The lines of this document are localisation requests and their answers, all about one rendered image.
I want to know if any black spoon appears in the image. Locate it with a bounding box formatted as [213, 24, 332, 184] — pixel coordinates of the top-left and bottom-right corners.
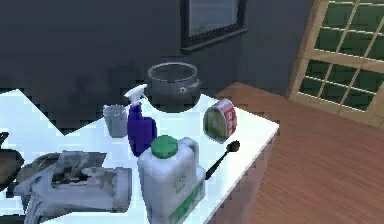
[204, 140, 241, 181]

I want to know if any grey crumpled cloth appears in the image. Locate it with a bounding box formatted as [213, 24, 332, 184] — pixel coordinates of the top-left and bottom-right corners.
[13, 150, 133, 224]

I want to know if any blue spray bottle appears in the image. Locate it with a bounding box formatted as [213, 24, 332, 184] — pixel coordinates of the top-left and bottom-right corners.
[123, 83, 158, 158]

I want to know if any black framed picture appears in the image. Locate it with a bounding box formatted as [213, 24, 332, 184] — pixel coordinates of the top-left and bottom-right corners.
[179, 0, 251, 55]

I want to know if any dark pan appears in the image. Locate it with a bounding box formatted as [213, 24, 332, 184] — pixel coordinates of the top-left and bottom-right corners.
[0, 131, 25, 193]

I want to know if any white jug with green cap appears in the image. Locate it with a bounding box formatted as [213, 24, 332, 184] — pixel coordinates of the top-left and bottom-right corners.
[137, 134, 207, 224]

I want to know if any tan framed window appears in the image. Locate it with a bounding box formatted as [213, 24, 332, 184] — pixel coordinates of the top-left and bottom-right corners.
[287, 0, 384, 129]

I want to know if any red and green can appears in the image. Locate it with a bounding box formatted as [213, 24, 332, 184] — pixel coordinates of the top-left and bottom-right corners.
[202, 98, 239, 145]

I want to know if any grey cup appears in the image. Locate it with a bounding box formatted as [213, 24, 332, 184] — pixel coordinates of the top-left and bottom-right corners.
[102, 104, 129, 139]

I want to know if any dark grey cooking pot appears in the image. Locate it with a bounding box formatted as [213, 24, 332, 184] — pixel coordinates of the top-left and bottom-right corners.
[146, 61, 202, 114]

